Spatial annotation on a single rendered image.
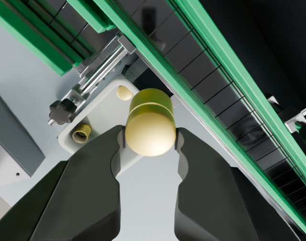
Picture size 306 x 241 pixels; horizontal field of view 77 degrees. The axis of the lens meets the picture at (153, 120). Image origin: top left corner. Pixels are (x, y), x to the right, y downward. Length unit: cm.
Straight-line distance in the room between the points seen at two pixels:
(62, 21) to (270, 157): 47
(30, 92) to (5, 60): 8
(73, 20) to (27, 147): 38
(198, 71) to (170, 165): 35
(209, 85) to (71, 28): 24
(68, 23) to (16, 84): 27
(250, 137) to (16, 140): 55
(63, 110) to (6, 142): 36
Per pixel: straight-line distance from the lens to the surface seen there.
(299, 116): 34
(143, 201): 72
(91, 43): 34
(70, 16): 35
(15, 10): 34
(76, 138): 51
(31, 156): 62
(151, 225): 83
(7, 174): 63
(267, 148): 48
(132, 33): 24
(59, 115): 24
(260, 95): 30
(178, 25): 33
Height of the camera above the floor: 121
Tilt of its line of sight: 62 degrees down
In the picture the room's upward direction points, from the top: 178 degrees clockwise
